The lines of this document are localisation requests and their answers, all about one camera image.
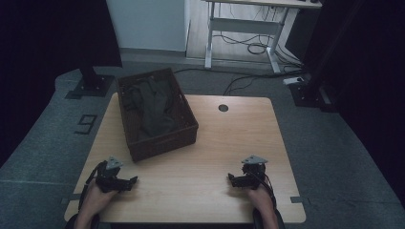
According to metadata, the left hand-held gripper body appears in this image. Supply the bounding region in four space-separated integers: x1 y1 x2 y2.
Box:
95 156 124 194

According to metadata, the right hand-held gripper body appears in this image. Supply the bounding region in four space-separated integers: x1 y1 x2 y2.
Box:
241 155 268 191

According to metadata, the brown woven basket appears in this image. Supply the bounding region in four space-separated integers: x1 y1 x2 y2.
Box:
116 67 200 163

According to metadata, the dark cloth garment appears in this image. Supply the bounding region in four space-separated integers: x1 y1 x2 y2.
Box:
122 77 180 139

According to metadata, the person's right hand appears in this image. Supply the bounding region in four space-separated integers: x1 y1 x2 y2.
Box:
247 185 275 211

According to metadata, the person's left hand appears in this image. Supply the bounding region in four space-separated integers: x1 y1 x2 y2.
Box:
84 182 119 211

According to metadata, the black metal stand base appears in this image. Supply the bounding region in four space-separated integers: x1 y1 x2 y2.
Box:
65 65 116 99
289 74 338 113

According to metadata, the white power strip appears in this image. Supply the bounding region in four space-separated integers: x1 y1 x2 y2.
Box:
282 75 305 86

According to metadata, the black curtain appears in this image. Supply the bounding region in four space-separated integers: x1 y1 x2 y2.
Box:
302 0 405 204
0 0 123 167

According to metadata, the black computer tower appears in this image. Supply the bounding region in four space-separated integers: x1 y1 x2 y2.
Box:
285 8 319 61

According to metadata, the right hand-held gripper black cable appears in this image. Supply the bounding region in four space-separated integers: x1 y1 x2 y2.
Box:
251 171 279 211

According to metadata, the hand-held gripper black cable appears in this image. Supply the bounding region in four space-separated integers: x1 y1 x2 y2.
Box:
77 160 108 213
251 171 279 211

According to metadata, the left hand-held gripper black cable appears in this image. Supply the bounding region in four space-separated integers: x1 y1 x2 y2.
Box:
77 160 108 213

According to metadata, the short black floor cable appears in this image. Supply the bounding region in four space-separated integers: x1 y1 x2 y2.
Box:
223 75 288 96

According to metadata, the black coiled cable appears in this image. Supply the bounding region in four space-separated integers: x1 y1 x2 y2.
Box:
246 42 269 55

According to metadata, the white desk frame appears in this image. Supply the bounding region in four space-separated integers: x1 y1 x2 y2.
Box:
203 0 323 74

